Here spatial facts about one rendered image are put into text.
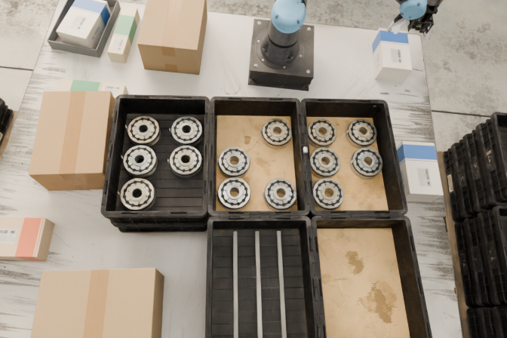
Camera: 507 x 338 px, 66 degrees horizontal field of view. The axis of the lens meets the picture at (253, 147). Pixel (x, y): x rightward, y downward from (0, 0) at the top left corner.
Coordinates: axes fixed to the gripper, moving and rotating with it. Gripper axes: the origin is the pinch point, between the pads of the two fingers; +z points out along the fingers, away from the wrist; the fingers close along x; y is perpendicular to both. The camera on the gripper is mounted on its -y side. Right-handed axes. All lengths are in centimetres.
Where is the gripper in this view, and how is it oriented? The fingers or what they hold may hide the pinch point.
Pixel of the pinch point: (405, 32)
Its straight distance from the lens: 170.0
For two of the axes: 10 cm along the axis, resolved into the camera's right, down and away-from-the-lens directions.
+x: 9.9, 0.9, 0.5
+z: -0.8, 4.0, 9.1
